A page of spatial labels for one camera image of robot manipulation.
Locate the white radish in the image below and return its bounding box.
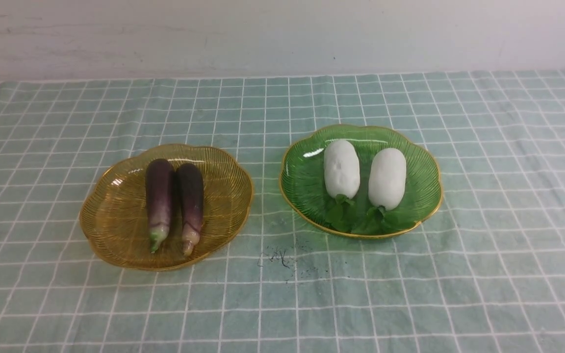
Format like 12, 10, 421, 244
357, 148, 407, 235
323, 139, 360, 233

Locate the purple eggplant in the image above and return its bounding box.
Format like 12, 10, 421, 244
176, 163, 204, 257
145, 158, 174, 254

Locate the green checkered tablecloth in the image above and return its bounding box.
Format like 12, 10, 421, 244
0, 70, 565, 353

